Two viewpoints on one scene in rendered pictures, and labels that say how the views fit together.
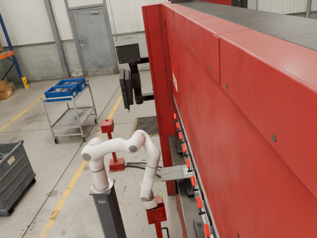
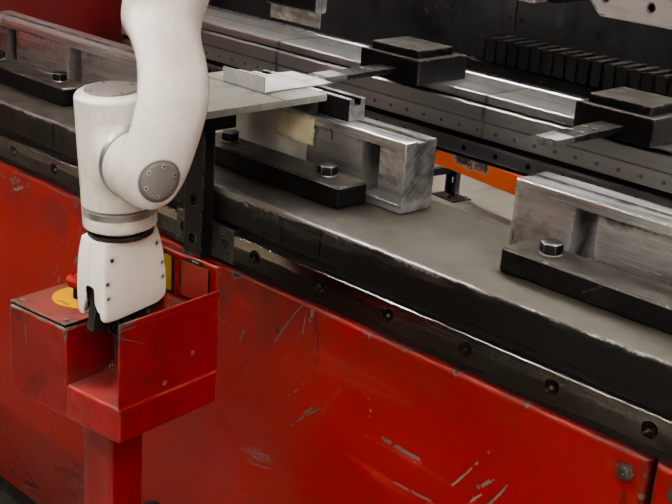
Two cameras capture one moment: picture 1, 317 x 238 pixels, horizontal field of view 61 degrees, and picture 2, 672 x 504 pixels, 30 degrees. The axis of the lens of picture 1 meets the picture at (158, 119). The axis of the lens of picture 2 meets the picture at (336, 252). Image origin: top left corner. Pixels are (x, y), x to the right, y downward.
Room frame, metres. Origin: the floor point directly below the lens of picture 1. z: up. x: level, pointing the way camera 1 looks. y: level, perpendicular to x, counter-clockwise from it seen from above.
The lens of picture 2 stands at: (0.63, 0.95, 1.37)
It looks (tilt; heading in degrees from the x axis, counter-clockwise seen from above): 20 degrees down; 315
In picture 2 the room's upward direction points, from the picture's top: 4 degrees clockwise
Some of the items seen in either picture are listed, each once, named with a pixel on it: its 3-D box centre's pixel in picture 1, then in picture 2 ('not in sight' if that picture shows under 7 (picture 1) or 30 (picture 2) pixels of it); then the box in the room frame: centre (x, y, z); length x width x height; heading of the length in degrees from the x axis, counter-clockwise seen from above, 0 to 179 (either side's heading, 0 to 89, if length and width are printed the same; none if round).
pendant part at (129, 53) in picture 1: (132, 76); not in sight; (3.15, 0.24, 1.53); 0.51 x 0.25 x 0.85; 3
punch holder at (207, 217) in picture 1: (213, 214); not in sight; (1.12, -0.24, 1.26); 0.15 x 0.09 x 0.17; 0
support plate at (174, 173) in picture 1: (176, 172); (208, 94); (1.90, -0.09, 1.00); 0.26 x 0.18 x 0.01; 90
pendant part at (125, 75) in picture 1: (127, 87); not in sight; (3.10, 0.32, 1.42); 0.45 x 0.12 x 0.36; 3
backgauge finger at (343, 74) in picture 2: not in sight; (379, 63); (1.89, -0.40, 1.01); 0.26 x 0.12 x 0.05; 90
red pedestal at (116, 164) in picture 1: (112, 145); not in sight; (3.55, 0.74, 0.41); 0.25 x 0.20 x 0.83; 90
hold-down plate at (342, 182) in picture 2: (187, 183); (276, 168); (1.86, -0.18, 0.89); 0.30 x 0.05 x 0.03; 0
